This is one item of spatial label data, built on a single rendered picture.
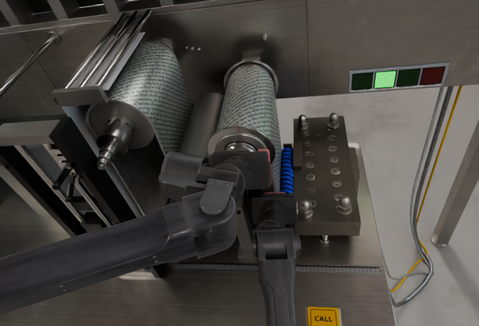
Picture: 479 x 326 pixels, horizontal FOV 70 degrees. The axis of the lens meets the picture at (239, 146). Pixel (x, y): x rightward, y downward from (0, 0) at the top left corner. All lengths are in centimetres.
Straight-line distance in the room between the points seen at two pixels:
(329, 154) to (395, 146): 155
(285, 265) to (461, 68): 73
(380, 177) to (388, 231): 39
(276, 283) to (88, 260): 31
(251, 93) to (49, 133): 42
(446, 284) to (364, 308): 114
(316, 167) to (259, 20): 42
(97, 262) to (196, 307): 55
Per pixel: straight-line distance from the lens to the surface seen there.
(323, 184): 95
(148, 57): 86
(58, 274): 46
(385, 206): 221
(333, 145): 105
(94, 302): 110
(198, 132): 85
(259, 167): 59
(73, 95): 73
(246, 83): 84
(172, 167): 51
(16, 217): 146
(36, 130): 70
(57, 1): 109
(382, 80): 104
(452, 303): 201
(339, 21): 94
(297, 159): 99
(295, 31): 94
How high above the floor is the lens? 177
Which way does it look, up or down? 43 degrees down
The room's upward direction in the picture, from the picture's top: 13 degrees counter-clockwise
